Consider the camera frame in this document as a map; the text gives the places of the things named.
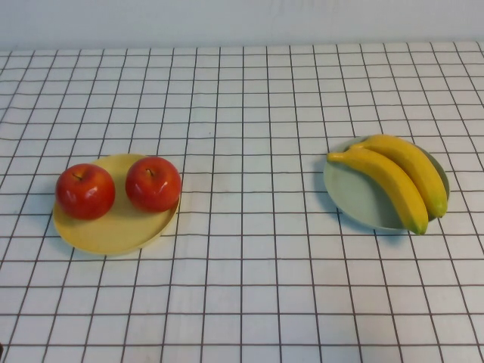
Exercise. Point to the red apple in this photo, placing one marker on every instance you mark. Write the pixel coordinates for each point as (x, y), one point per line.
(85, 193)
(153, 185)

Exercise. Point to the yellow banana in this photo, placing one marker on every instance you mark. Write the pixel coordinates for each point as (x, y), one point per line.
(385, 181)
(416, 166)

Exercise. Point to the pale green round plate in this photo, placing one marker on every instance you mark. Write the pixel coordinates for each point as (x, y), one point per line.
(351, 193)

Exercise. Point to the yellow round plate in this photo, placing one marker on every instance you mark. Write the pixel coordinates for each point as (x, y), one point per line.
(113, 230)

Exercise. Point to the white black-grid tablecloth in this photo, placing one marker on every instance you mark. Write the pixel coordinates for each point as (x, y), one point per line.
(242, 302)

